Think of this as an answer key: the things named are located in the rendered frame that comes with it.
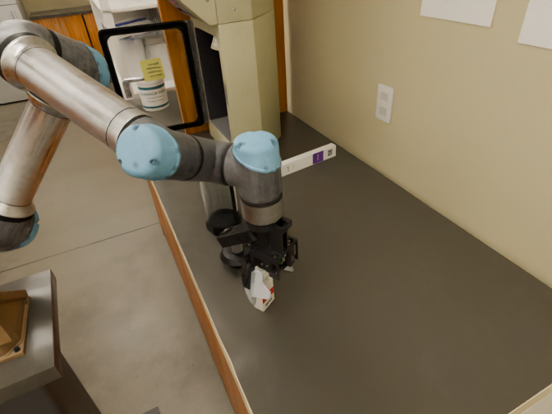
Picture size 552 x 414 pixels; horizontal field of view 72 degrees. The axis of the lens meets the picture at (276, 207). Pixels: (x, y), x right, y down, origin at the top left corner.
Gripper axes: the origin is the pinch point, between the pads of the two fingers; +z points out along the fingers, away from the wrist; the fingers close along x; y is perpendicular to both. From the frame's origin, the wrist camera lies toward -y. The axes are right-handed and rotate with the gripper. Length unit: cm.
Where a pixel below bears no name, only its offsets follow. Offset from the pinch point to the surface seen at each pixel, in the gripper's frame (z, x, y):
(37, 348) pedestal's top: 5.4, -34.6, -33.7
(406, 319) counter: 5.5, 11.7, 28.1
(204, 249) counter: 5.5, 6.4, -24.5
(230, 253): 1.8, 5.9, -14.4
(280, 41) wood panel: -26, 98, -59
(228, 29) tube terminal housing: -40, 49, -44
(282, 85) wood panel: -7, 98, -59
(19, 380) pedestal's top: 5, -40, -30
